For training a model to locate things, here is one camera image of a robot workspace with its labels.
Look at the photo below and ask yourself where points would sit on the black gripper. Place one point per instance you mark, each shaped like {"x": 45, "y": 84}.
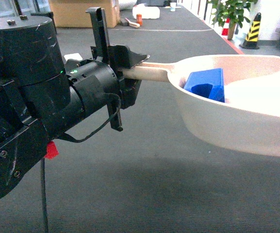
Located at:
{"x": 92, "y": 81}

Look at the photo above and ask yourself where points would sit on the orange can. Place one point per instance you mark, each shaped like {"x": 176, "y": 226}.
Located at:
{"x": 139, "y": 19}

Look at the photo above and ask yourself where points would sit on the wooden handled brush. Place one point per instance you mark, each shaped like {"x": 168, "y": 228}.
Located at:
{"x": 126, "y": 22}

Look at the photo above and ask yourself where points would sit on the red clip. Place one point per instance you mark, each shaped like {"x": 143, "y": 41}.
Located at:
{"x": 52, "y": 151}

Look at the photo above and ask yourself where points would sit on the white foam box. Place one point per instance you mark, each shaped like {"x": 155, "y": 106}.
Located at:
{"x": 147, "y": 12}

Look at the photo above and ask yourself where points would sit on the blue plastic part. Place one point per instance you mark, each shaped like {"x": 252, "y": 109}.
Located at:
{"x": 207, "y": 83}

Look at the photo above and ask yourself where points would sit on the large cardboard box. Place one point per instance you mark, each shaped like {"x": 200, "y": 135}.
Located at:
{"x": 71, "y": 13}

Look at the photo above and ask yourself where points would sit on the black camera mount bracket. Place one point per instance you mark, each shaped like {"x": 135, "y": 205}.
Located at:
{"x": 100, "y": 32}

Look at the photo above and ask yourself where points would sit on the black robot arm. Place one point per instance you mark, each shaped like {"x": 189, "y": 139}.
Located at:
{"x": 42, "y": 97}

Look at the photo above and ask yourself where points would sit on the paper cup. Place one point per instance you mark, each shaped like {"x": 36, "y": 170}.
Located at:
{"x": 173, "y": 6}

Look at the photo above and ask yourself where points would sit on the red white traffic cone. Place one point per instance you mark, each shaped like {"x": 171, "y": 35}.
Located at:
{"x": 225, "y": 29}

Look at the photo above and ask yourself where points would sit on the green potted plant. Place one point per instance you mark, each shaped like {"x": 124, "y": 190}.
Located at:
{"x": 234, "y": 10}

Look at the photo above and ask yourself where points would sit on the yellow black traffic cone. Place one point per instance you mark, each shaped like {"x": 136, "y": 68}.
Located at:
{"x": 251, "y": 40}

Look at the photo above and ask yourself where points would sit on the beige plastic dustpan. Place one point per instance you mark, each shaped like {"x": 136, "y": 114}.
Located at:
{"x": 249, "y": 118}

